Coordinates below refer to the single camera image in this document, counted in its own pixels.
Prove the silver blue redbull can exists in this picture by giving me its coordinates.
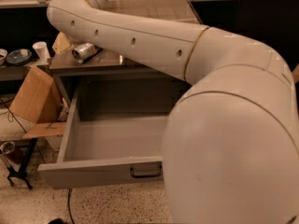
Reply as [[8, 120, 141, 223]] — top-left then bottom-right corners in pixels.
[[72, 43, 101, 63]]

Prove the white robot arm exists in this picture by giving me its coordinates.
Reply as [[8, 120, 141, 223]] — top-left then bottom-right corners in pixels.
[[47, 0, 299, 224]]

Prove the grey cabinet with wooden top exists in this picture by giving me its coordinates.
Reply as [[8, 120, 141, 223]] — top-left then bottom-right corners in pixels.
[[49, 0, 204, 105]]

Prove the grey open top drawer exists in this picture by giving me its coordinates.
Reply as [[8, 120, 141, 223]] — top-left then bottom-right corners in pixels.
[[37, 75, 191, 190]]

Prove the white paper cup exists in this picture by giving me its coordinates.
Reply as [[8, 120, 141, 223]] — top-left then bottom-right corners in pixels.
[[33, 41, 50, 61]]

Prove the dark blue bowl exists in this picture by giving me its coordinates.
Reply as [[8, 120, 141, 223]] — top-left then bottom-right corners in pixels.
[[6, 49, 32, 66]]

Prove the white bowl at left edge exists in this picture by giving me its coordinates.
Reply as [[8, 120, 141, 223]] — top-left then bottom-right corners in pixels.
[[0, 49, 7, 66]]

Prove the brown cardboard box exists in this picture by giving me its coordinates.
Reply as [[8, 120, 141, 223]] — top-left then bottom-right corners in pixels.
[[9, 66, 65, 139]]

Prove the black metal stand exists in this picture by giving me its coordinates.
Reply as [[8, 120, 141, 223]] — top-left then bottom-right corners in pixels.
[[0, 138, 37, 189]]

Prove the black office chair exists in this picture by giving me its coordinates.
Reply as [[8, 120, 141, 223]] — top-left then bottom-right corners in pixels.
[[236, 0, 299, 70]]

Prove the black floor cable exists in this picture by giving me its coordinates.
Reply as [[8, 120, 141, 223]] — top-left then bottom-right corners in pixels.
[[66, 188, 75, 224]]

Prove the black drawer handle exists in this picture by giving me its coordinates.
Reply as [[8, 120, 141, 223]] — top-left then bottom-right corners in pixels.
[[130, 165, 163, 179]]

